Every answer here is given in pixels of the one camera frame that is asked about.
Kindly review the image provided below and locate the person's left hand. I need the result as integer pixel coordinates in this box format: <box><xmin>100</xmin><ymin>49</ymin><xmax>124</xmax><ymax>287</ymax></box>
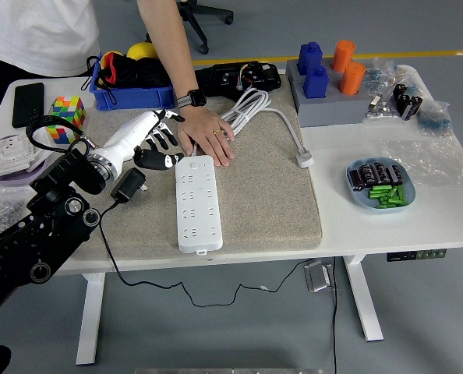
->
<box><xmin>176</xmin><ymin>105</ymin><xmax>235</xmax><ymax>168</ymax></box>

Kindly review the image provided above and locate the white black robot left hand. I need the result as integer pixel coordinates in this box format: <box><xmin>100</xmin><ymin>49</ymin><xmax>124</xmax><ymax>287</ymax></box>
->
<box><xmin>102</xmin><ymin>108</ymin><xmax>186</xmax><ymax>178</ymax></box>

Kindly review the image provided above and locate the black plug adapter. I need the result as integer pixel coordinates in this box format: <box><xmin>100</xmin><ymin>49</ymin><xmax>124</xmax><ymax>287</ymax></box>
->
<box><xmin>109</xmin><ymin>167</ymin><xmax>150</xmax><ymax>203</ymax></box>

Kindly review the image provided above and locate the thin black adapter cord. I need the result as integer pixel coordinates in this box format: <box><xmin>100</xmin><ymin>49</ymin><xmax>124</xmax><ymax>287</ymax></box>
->
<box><xmin>98</xmin><ymin>198</ymin><xmax>322</xmax><ymax>307</ymax></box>

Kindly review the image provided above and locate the black wrist watch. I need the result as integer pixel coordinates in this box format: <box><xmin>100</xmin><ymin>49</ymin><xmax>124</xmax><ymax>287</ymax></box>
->
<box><xmin>175</xmin><ymin>89</ymin><xmax>208</xmax><ymax>109</ymax></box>

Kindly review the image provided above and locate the blue plastic bin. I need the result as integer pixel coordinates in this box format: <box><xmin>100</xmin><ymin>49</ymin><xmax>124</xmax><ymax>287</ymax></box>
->
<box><xmin>89</xmin><ymin>51</ymin><xmax>177</xmax><ymax>111</ymax></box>

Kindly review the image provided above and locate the black cloth pouch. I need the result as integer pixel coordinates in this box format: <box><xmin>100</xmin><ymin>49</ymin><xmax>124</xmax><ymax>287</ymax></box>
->
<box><xmin>133</xmin><ymin>57</ymin><xmax>168</xmax><ymax>89</ymax></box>

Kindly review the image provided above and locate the multicolour puzzle cube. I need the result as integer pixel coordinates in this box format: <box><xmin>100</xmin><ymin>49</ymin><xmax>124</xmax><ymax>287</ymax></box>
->
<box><xmin>46</xmin><ymin>95</ymin><xmax>87</xmax><ymax>145</ymax></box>

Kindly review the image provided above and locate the yellow ball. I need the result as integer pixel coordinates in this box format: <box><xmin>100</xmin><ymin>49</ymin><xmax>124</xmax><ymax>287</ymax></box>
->
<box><xmin>126</xmin><ymin>41</ymin><xmax>161</xmax><ymax>62</ymax></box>

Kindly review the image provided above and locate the grey-brown mat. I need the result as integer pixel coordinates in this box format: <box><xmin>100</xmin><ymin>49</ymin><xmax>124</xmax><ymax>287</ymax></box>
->
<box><xmin>62</xmin><ymin>73</ymin><xmax>324</xmax><ymax>261</ymax></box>

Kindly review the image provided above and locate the white power strip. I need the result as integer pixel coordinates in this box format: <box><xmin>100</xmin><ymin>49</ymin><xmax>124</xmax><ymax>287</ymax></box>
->
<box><xmin>175</xmin><ymin>154</ymin><xmax>224</xmax><ymax>256</ymax></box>

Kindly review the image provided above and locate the black office chair base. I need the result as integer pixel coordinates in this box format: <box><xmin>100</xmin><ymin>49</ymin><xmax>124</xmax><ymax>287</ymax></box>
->
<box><xmin>145</xmin><ymin>0</ymin><xmax>235</xmax><ymax>55</ymax></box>

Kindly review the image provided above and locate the black smartphone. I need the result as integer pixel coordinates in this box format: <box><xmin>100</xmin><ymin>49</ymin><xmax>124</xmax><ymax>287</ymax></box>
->
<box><xmin>12</xmin><ymin>82</ymin><xmax>46</xmax><ymax>129</ymax></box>

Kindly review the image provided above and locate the blue plastic block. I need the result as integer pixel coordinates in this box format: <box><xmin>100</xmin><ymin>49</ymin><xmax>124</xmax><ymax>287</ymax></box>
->
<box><xmin>297</xmin><ymin>41</ymin><xmax>324</xmax><ymax>76</ymax></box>
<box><xmin>303</xmin><ymin>65</ymin><xmax>330</xmax><ymax>101</ymax></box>

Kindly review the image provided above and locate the grey block holder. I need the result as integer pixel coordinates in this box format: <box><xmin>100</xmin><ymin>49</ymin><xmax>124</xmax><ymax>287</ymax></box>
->
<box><xmin>285</xmin><ymin>58</ymin><xmax>369</xmax><ymax>129</ymax></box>

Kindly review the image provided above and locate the white socket panel box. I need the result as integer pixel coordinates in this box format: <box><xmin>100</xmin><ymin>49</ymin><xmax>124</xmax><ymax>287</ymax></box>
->
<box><xmin>0</xmin><ymin>134</ymin><xmax>36</xmax><ymax>180</ymax></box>

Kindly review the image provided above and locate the purple tray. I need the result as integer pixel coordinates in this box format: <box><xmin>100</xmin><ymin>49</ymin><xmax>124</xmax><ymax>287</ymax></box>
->
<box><xmin>0</xmin><ymin>134</ymin><xmax>51</xmax><ymax>189</ymax></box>

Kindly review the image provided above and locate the person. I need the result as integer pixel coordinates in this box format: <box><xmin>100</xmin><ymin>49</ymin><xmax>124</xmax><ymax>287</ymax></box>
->
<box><xmin>0</xmin><ymin>0</ymin><xmax>101</xmax><ymax>118</ymax></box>

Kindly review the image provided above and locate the orange plastic cylinder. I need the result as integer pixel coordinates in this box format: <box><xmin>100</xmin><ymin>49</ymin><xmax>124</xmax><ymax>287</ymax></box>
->
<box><xmin>330</xmin><ymin>40</ymin><xmax>356</xmax><ymax>73</ymax></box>
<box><xmin>339</xmin><ymin>62</ymin><xmax>367</xmax><ymax>97</ymax></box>

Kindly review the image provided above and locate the black capacitor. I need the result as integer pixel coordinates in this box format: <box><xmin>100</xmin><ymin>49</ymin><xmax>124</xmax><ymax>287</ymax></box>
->
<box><xmin>385</xmin><ymin>164</ymin><xmax>405</xmax><ymax>186</ymax></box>
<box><xmin>359</xmin><ymin>165</ymin><xmax>377</xmax><ymax>185</ymax></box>
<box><xmin>371</xmin><ymin>163</ymin><xmax>391</xmax><ymax>184</ymax></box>
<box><xmin>349</xmin><ymin>169</ymin><xmax>369</xmax><ymax>192</ymax></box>

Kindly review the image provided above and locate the light blue plate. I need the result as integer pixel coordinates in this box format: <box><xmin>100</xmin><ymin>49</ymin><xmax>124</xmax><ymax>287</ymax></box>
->
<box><xmin>345</xmin><ymin>157</ymin><xmax>417</xmax><ymax>214</ymax></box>

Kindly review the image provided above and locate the clear bag of metal parts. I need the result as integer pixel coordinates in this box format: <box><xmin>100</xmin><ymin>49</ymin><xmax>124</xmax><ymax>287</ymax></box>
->
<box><xmin>362</xmin><ymin>91</ymin><xmax>400</xmax><ymax>122</ymax></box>

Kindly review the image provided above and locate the clear bag of blue parts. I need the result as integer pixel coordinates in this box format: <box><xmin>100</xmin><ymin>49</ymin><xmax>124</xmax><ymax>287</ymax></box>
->
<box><xmin>363</xmin><ymin>57</ymin><xmax>398</xmax><ymax>93</ymax></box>
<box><xmin>416</xmin><ymin>100</ymin><xmax>453</xmax><ymax>138</ymax></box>

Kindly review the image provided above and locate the silver foot pedal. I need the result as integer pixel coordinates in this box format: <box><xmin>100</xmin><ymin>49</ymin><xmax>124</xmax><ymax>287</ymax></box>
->
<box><xmin>303</xmin><ymin>259</ymin><xmax>336</xmax><ymax>294</ymax></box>

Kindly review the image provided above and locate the white table leg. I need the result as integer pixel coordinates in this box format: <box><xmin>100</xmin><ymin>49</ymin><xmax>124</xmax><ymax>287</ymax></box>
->
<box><xmin>342</xmin><ymin>255</ymin><xmax>384</xmax><ymax>343</ymax></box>
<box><xmin>75</xmin><ymin>272</ymin><xmax>107</xmax><ymax>366</ymax></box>

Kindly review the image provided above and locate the green batteries pile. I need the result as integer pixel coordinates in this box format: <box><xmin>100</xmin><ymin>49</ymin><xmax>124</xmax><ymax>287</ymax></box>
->
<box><xmin>367</xmin><ymin>185</ymin><xmax>407</xmax><ymax>210</ymax></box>

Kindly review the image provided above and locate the bag of black capacitors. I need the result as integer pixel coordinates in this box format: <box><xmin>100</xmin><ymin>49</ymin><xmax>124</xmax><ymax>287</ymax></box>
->
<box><xmin>393</xmin><ymin>83</ymin><xmax>424</xmax><ymax>122</ymax></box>

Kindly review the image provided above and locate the large clear plastic bag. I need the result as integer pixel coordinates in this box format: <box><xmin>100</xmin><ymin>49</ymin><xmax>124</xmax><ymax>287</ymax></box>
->
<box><xmin>373</xmin><ymin>136</ymin><xmax>463</xmax><ymax>190</ymax></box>

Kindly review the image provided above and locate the black table control panel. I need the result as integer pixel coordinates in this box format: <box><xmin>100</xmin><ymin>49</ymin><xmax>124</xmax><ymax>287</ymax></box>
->
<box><xmin>386</xmin><ymin>248</ymin><xmax>448</xmax><ymax>263</ymax></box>

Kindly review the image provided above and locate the white power strip cord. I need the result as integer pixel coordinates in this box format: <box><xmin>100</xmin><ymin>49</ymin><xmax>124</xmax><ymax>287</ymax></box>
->
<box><xmin>190</xmin><ymin>87</ymin><xmax>315</xmax><ymax>169</ymax></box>

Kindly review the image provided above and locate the black electronic device with wires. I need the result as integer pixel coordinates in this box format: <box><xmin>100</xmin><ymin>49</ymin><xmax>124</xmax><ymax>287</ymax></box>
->
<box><xmin>194</xmin><ymin>61</ymin><xmax>282</xmax><ymax>97</ymax></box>

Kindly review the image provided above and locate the black red drawstring pouch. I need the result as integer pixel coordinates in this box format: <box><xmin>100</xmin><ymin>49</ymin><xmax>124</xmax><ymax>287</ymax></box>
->
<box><xmin>81</xmin><ymin>50</ymin><xmax>137</xmax><ymax>106</ymax></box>

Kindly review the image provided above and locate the black floor cable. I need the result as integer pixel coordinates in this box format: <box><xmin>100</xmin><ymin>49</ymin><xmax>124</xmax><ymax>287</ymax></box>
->
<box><xmin>330</xmin><ymin>256</ymin><xmax>340</xmax><ymax>374</ymax></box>

